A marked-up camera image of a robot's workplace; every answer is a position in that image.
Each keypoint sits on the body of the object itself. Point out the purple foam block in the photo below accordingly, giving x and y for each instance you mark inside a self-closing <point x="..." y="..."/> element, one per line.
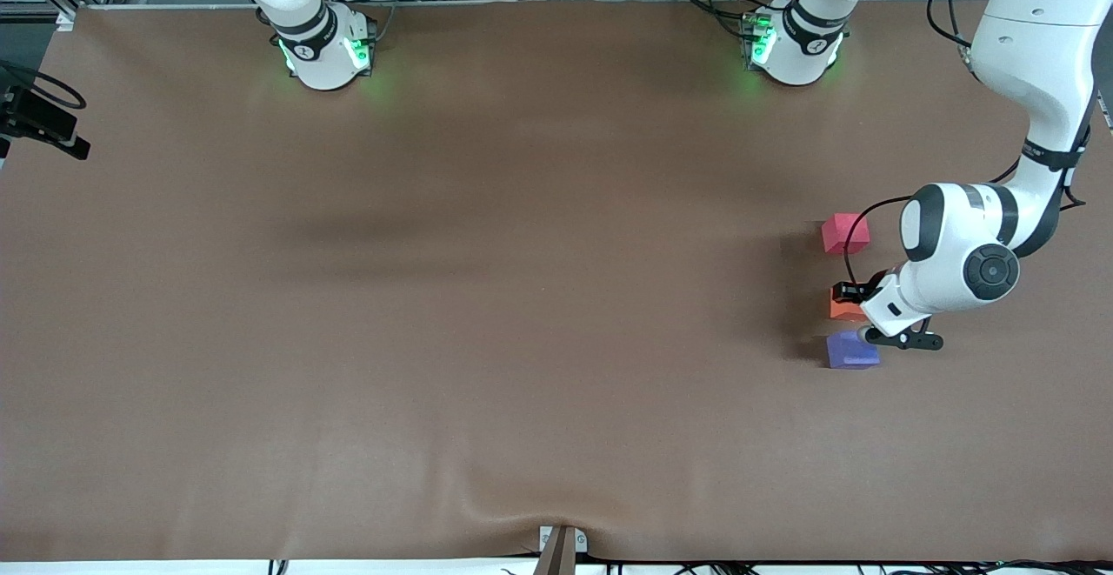
<point x="848" y="353"/>

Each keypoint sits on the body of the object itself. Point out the orange foam block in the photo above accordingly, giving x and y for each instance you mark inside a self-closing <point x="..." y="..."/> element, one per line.
<point x="845" y="311"/>

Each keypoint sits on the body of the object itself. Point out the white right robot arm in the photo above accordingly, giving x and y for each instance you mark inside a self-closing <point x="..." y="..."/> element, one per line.
<point x="326" y="62"/>

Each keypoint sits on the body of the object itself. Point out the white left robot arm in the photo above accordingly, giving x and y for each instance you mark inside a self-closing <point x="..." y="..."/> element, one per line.
<point x="1035" y="53"/>

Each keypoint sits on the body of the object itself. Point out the red foam block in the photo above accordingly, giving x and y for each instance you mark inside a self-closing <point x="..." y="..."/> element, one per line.
<point x="845" y="233"/>

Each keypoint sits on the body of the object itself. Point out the brown table mat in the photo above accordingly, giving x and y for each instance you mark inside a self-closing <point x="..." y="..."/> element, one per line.
<point x="556" y="297"/>

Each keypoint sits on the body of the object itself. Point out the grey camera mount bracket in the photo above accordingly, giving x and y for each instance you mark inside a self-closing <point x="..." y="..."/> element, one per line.
<point x="561" y="553"/>

